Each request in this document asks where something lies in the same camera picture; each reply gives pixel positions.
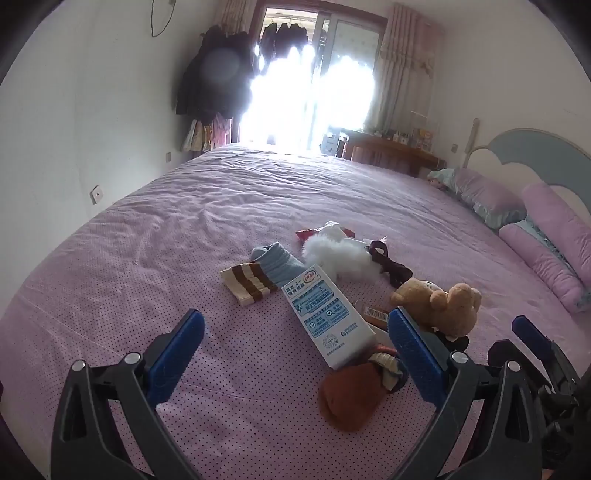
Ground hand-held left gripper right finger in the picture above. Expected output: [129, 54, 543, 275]
[387, 307, 548, 480]

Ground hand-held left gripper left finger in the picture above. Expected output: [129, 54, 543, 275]
[51, 309, 206, 480]

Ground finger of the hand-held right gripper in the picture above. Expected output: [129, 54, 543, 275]
[487, 339, 552, 416]
[512, 315, 580, 393]

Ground orange tube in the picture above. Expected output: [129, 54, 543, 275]
[362, 305, 393, 330]

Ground white blue carton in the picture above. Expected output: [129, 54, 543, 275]
[281, 264, 377, 370]

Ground tan teddy bear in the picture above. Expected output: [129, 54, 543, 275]
[392, 278, 483, 337]

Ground pink bolster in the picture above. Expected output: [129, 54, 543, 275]
[499, 224, 587, 315]

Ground orange brown sock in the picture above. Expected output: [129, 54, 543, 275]
[320, 344, 409, 432]

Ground maroon ribbon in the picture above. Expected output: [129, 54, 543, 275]
[367, 237, 414, 287]

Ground cream brown striped sock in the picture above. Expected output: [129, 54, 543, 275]
[220, 261, 271, 309]

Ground pink pillow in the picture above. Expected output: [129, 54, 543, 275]
[522, 182, 591, 278]

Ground white fluffy plush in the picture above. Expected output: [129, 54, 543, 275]
[301, 231, 384, 282]

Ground light blue sock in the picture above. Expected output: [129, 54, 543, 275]
[250, 242, 308, 287]

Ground pink dotted bed sheet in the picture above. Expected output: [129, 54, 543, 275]
[0, 143, 591, 480]

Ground purple pillow with blue frill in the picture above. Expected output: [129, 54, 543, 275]
[450, 167, 527, 229]

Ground white crumpled tissue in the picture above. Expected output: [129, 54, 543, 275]
[321, 220, 352, 241]

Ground red wrapper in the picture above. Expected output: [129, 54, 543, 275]
[295, 226, 356, 243]

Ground small doll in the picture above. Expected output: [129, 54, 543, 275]
[427, 168, 458, 192]

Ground blue white headboard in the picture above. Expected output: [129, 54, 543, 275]
[464, 128, 591, 217]

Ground wooden desk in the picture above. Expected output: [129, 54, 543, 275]
[344, 129, 446, 178]

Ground colourful hanging clothes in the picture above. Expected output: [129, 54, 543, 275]
[181, 115, 234, 151]

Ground blue plastic stool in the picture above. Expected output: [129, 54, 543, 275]
[321, 131, 349, 158]

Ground dark hanging coats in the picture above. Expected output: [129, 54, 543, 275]
[174, 25, 257, 118]

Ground patterned curtain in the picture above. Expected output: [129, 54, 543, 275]
[217, 0, 266, 38]
[369, 2, 444, 134]

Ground sliding glass door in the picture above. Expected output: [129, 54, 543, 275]
[240, 4, 389, 153]

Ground dark clothes on balcony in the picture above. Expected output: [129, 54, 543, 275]
[259, 18, 319, 75]

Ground black wall cable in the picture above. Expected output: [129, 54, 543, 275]
[151, 0, 178, 38]

